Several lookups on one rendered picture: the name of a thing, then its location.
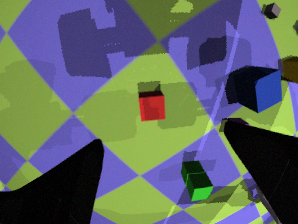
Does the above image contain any yellow cube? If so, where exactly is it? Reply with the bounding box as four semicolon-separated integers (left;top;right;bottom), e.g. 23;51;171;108
282;56;298;84

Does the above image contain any small purple cube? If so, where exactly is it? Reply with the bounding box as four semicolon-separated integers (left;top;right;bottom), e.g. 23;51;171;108
227;117;249;125

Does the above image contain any green block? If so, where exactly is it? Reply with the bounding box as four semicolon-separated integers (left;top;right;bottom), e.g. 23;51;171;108
186;172;213;201
181;160;205;186

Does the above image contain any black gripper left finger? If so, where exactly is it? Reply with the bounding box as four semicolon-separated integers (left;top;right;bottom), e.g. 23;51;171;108
0;139;104;224

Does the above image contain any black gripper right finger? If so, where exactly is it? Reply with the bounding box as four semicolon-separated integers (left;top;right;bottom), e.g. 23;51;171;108
223;121;298;224

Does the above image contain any blue cube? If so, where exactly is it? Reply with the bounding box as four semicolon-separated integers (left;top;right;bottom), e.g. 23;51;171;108
234;67;282;113

